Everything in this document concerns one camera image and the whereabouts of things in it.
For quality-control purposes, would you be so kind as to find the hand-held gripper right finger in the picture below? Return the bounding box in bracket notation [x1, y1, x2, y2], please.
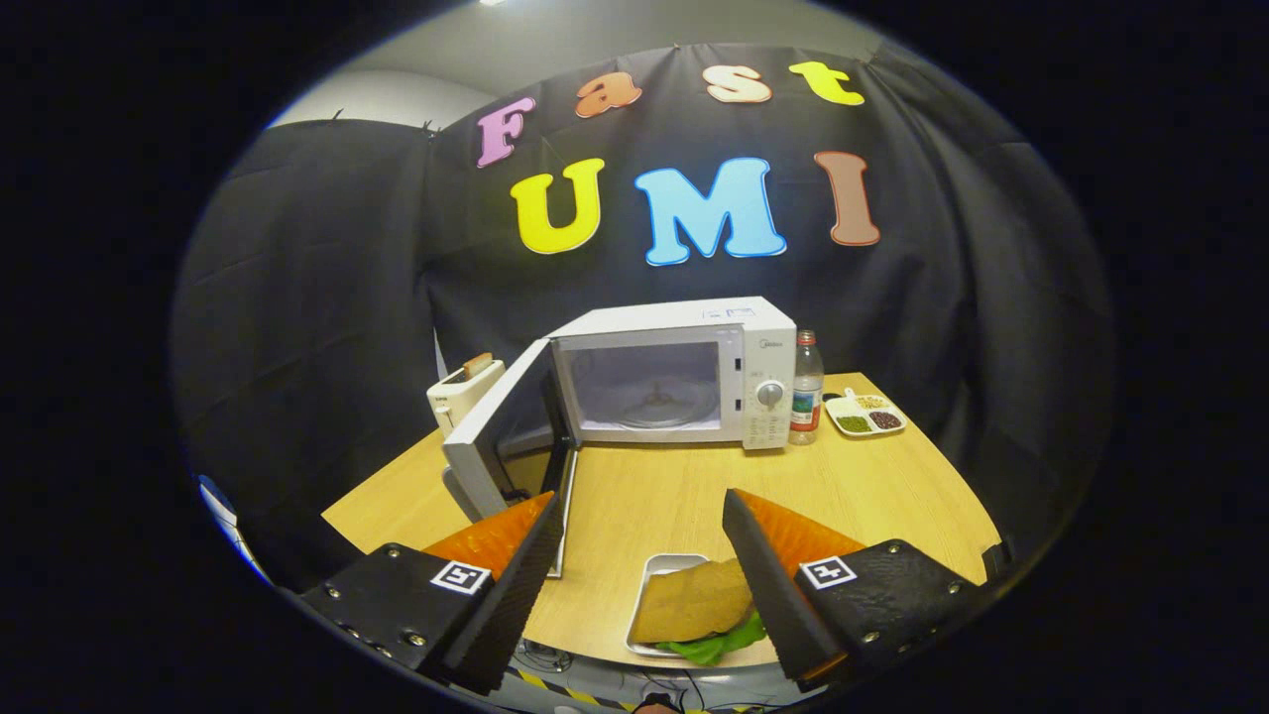
[722, 488, 992, 693]

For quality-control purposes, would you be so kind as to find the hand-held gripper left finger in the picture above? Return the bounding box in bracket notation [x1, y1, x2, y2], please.
[297, 491, 566, 695]

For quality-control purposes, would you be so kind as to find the brown bread lettuce sandwich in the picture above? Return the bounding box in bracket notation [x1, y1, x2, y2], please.
[632, 558, 769, 667]

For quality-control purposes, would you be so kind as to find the white microwave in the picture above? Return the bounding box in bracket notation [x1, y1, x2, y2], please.
[441, 297, 797, 579]

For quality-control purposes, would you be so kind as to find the clear plastic bottle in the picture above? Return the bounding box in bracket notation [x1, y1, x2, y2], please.
[790, 330, 825, 445]

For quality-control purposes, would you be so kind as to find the white divided bean dish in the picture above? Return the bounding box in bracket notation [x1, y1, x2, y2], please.
[825, 389, 907, 438]

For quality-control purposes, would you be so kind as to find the white toaster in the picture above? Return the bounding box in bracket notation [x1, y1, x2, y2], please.
[427, 359, 507, 432]

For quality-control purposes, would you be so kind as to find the black backdrop cloth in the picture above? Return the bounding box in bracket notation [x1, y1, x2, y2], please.
[169, 45, 1116, 596]

